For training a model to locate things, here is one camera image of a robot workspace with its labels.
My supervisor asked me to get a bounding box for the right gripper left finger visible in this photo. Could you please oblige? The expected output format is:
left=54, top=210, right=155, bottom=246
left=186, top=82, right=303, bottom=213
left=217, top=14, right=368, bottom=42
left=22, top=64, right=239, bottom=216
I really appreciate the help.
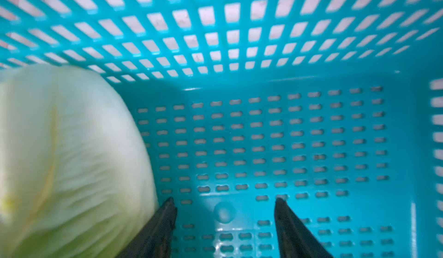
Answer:
left=117, top=198, right=178, bottom=258

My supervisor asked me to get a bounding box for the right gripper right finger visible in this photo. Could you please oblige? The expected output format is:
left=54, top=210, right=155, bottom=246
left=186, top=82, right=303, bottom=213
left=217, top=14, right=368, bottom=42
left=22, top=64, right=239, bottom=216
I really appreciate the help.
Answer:
left=274, top=198, right=333, bottom=258

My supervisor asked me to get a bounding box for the chinese cabbage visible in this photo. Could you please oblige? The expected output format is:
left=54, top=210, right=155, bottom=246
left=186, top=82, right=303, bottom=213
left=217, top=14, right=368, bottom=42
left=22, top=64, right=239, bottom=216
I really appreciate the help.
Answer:
left=1, top=64, right=158, bottom=258

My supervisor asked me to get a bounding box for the teal plastic basket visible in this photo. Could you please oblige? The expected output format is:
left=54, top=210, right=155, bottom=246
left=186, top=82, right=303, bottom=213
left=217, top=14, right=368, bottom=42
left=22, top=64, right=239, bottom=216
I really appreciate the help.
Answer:
left=1, top=0, right=443, bottom=258

